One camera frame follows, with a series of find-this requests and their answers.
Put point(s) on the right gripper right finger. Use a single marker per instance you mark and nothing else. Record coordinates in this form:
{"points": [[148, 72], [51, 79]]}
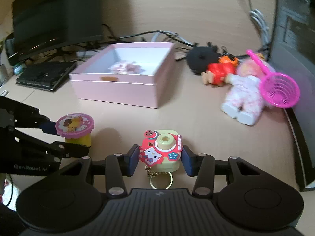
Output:
{"points": [[204, 167]]}

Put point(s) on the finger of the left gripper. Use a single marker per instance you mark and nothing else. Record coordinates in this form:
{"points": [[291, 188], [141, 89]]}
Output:
{"points": [[15, 114], [19, 141]]}

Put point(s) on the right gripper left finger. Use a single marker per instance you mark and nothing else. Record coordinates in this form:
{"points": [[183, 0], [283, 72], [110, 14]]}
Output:
{"points": [[114, 168]]}

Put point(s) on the yellow toy camera with stickers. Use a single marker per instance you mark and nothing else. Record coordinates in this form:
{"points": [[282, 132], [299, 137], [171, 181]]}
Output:
{"points": [[161, 153]]}

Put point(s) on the pink pajama baby doll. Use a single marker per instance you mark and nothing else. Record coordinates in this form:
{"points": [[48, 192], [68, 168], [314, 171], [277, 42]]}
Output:
{"points": [[243, 101]]}

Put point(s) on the red dress doll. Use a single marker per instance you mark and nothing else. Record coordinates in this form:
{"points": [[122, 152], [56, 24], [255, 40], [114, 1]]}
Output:
{"points": [[217, 72]]}

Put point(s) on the pink plastic toy net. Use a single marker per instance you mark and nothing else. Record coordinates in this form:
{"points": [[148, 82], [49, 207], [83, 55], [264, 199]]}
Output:
{"points": [[278, 89]]}

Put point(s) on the black plush toy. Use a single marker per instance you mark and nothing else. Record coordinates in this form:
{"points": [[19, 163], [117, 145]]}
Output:
{"points": [[199, 57]]}

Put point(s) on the black keyboard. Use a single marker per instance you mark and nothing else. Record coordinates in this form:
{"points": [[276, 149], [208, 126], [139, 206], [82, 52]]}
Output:
{"points": [[46, 76]]}

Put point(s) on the pink storage box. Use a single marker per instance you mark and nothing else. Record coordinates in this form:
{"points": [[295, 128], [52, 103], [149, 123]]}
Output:
{"points": [[94, 80]]}

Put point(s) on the pink white cloth in box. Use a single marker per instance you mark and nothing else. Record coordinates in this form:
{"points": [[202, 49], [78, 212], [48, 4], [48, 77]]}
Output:
{"points": [[124, 67]]}

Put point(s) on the black computer monitor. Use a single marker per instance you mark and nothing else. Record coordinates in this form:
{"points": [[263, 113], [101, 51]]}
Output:
{"points": [[43, 25]]}

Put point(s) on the computer case with glass panel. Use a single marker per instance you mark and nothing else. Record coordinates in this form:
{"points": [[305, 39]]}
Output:
{"points": [[292, 53]]}

